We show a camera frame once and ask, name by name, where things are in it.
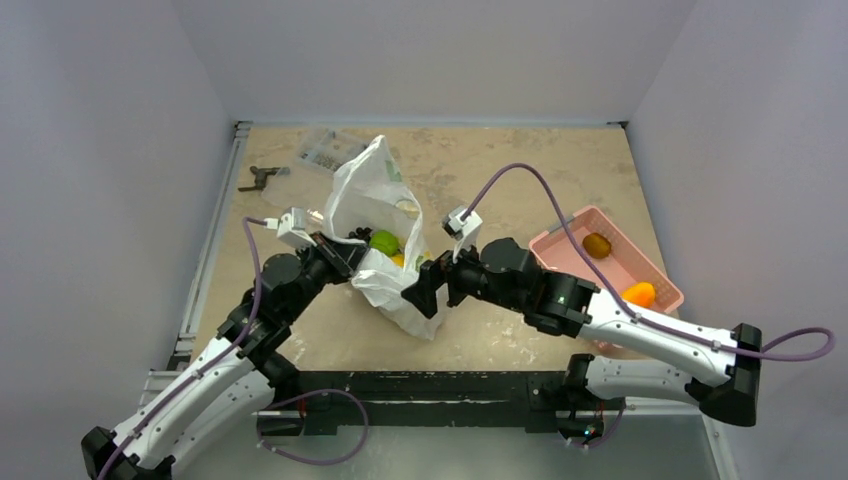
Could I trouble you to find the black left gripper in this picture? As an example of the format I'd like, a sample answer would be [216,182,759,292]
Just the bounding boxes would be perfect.
[283,230,369,322]

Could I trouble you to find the white plastic bag lemon print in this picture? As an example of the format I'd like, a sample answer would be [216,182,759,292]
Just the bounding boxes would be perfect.
[322,135,444,340]

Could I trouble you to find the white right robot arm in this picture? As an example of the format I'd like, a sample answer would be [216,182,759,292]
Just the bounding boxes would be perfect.
[402,238,762,427]

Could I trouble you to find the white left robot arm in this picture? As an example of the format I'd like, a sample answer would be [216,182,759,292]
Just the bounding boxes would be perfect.
[81,232,369,479]

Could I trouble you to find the black fake grapes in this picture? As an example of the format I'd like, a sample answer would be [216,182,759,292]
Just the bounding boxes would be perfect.
[347,227,373,243]

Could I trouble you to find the green fake apple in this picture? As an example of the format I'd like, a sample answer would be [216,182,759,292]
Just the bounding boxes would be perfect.
[369,230,403,257]

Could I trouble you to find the brown fake kiwi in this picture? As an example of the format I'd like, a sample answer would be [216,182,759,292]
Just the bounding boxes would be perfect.
[582,232,612,259]

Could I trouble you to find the orange fake fruit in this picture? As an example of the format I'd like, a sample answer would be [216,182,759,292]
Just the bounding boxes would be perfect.
[621,282,657,308]

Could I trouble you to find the dark metal clamp tool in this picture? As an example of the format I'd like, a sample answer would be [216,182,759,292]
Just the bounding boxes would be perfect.
[237,166,291,192]

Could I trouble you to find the clear plastic screw box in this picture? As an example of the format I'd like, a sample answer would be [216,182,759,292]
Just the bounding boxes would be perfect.
[261,127,370,210]

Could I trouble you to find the pink plastic basket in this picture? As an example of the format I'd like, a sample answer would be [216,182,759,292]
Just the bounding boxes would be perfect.
[529,205,684,314]

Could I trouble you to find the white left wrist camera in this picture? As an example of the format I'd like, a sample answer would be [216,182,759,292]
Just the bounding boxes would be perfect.
[264,207,324,249]

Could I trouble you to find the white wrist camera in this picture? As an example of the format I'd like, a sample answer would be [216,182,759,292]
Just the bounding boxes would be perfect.
[442,205,483,261]
[264,207,324,249]

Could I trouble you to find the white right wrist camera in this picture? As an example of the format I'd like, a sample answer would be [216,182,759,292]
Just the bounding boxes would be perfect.
[442,205,483,261]

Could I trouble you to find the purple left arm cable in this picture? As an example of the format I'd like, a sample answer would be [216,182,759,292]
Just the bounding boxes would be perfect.
[95,217,280,480]

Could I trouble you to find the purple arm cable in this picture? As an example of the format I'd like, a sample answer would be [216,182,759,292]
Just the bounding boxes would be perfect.
[95,217,280,480]
[461,163,836,363]

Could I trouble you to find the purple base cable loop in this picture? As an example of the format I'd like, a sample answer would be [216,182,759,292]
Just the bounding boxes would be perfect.
[255,388,369,465]

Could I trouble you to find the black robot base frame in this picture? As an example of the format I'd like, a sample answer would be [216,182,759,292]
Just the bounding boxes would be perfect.
[256,371,624,437]

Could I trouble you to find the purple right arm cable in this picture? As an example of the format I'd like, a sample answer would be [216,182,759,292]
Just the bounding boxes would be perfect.
[461,163,836,363]

